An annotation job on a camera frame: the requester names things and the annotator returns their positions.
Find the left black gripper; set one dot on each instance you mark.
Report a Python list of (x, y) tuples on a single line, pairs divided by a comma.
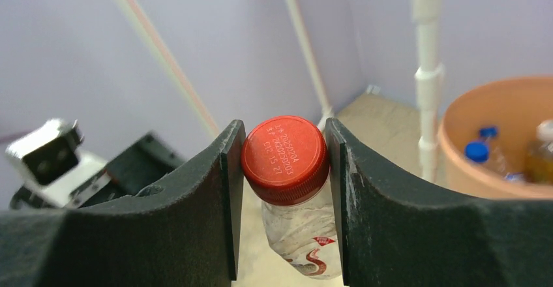
[(39, 198)]

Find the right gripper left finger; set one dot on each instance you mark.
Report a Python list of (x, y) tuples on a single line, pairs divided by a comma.
[(182, 230)]

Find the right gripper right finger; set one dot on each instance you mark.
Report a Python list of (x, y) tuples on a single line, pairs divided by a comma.
[(396, 229)]

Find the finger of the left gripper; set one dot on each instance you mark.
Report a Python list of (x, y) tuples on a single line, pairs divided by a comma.
[(144, 162)]

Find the small red cap bottle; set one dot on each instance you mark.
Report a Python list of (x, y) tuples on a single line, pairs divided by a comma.
[(286, 163)]

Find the blue label water bottle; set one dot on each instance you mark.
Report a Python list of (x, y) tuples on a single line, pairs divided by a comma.
[(477, 152)]

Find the yellow tea bottle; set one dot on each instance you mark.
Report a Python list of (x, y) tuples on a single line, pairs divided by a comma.
[(538, 160)]

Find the large Pepsi bottle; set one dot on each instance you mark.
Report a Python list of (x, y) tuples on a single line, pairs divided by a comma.
[(497, 160)]

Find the orange plastic bin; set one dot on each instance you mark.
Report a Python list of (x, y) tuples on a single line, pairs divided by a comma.
[(516, 106)]

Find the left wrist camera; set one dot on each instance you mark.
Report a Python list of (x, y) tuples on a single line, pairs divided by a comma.
[(50, 156)]

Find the white PVC pipe frame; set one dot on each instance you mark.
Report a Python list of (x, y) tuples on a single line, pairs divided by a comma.
[(428, 77)]

